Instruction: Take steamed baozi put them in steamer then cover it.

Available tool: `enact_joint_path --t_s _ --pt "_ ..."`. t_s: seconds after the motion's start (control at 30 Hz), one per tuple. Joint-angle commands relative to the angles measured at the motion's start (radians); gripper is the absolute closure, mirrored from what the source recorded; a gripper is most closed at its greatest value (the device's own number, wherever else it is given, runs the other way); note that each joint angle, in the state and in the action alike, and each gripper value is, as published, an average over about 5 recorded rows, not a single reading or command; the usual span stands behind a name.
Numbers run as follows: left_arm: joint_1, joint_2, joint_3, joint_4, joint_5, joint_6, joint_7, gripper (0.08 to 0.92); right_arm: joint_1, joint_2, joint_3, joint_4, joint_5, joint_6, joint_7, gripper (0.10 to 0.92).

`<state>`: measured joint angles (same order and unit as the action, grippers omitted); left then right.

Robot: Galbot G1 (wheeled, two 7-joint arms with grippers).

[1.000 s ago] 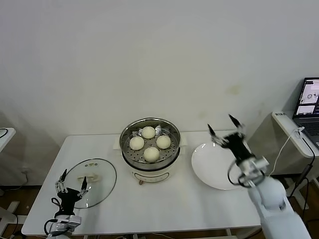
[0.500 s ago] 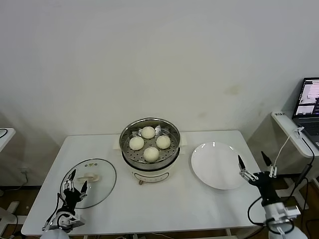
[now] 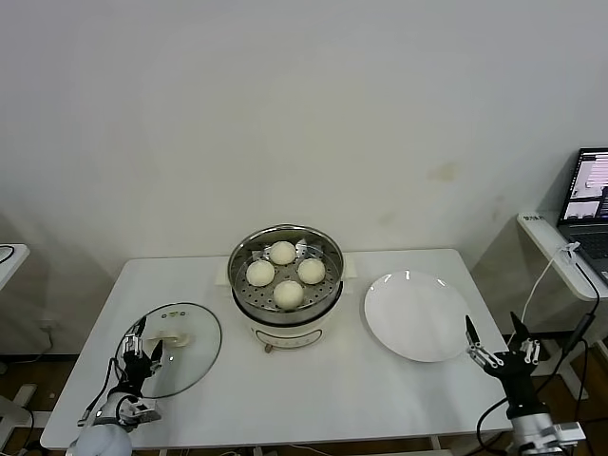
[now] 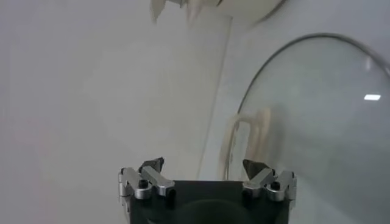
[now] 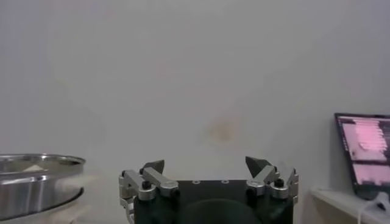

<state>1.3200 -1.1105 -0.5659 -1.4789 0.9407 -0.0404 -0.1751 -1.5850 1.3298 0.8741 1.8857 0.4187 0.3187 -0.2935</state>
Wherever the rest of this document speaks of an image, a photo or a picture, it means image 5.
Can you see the white side table with laptop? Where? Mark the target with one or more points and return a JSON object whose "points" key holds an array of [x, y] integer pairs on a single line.
{"points": [[335, 201]]}

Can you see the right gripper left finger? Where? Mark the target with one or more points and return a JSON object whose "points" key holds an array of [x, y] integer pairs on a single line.
{"points": [[155, 181]]}

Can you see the white steamed baozi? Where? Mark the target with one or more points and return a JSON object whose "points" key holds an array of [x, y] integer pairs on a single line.
{"points": [[34, 168]]}

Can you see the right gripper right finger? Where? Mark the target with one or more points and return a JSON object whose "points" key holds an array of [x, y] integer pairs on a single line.
{"points": [[265, 176]]}

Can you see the black laptop computer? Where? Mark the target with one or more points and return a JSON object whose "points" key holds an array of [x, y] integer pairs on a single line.
{"points": [[368, 152]]}

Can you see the stainless steel steamer basket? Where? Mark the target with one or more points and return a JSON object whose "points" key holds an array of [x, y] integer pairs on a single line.
{"points": [[30, 194]]}

